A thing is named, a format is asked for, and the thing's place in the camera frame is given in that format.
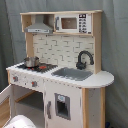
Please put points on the white oven door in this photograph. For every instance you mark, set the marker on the white oven door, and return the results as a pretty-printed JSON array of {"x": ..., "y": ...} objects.
[{"x": 6, "y": 94}]

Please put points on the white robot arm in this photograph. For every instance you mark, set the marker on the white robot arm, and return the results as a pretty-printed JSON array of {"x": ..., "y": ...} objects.
[{"x": 19, "y": 121}]

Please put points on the wooden toy kitchen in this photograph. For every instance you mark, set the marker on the wooden toy kitchen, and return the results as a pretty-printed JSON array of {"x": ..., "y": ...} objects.
[{"x": 61, "y": 49}]

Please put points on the black toy faucet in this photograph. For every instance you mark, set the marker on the black toy faucet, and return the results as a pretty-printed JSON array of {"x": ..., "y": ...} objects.
[{"x": 81, "y": 64}]

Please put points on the grey toy sink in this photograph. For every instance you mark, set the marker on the grey toy sink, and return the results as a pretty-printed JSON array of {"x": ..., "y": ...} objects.
[{"x": 73, "y": 74}]

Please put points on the black toy stovetop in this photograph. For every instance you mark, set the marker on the black toy stovetop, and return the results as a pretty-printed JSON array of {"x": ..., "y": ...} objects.
[{"x": 42, "y": 67}]

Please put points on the small metal pot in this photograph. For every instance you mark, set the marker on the small metal pot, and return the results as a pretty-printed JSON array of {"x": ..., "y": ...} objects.
[{"x": 31, "y": 61}]

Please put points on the red right stove knob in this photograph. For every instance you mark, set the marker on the red right stove knob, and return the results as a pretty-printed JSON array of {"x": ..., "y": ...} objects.
[{"x": 34, "y": 83}]

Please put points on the red stove knob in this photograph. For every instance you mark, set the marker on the red stove knob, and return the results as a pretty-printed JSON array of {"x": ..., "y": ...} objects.
[
  {"x": 15, "y": 78},
  {"x": 34, "y": 83}
]

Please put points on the white cabinet door with dispenser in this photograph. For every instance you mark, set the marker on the white cabinet door with dispenser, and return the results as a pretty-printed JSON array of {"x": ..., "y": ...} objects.
[{"x": 63, "y": 107}]

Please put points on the toy microwave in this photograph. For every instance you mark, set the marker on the toy microwave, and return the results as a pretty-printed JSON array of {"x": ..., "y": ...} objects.
[{"x": 73, "y": 23}]

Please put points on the grey range hood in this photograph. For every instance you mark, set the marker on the grey range hood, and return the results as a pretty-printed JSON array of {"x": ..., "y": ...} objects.
[{"x": 41, "y": 24}]

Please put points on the red left stove knob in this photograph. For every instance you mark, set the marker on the red left stove knob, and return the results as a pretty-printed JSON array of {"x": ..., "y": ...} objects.
[{"x": 15, "y": 78}]

